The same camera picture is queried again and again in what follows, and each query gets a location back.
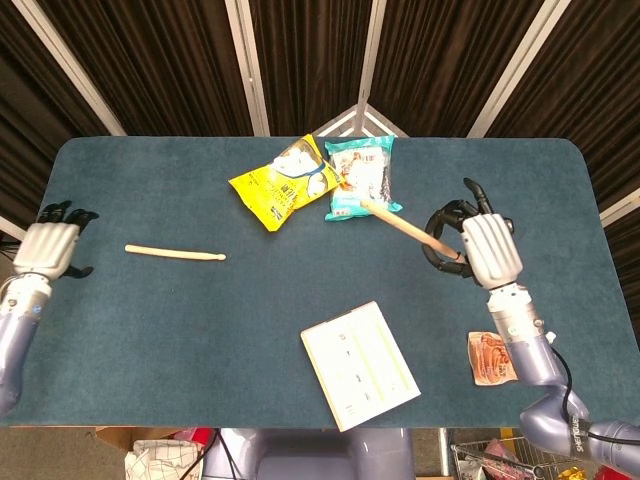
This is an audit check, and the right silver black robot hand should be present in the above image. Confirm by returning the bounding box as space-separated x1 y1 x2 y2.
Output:
423 177 525 290

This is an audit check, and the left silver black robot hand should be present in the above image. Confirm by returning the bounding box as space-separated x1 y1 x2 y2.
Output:
12 200 100 282

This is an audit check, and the wooden drumstick with black ring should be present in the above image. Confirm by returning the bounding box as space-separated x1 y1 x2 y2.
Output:
360 198 464 260

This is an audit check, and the plain wooden drumstick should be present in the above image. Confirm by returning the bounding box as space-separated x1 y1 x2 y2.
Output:
124 243 227 262

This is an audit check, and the orange foil snack packet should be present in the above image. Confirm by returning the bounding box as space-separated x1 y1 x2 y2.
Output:
467 330 516 387

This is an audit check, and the dark brown curtain panel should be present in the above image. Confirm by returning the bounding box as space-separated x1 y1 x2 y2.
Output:
248 0 375 137
37 0 255 137
487 0 640 211
0 0 117 232
372 0 545 139

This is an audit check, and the teal snack bag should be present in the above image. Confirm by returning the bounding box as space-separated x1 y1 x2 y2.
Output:
323 134 404 223

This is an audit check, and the blue felt table cover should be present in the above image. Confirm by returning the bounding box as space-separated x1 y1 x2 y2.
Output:
0 135 640 430

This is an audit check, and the white product box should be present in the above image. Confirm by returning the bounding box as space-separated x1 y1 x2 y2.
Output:
300 300 422 433

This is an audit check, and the white triangular screen foot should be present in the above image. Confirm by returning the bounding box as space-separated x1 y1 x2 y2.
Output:
317 103 406 139

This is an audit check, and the brown cardboard box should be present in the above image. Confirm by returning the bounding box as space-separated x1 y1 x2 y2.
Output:
94 427 211 480

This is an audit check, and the yellow snack bag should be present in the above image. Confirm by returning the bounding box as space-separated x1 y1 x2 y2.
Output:
228 133 346 233

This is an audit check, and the white checked cloth bag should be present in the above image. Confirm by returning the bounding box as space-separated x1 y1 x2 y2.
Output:
124 438 206 480

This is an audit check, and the white screen frame post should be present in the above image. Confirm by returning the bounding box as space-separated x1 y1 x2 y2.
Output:
467 0 560 139
598 185 640 227
12 0 127 137
0 213 26 242
356 0 390 136
223 0 272 137

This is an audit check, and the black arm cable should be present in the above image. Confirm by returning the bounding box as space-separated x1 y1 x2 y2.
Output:
547 342 601 441

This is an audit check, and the metal wire basket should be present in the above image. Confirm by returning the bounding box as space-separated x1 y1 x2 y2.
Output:
449 434 601 480

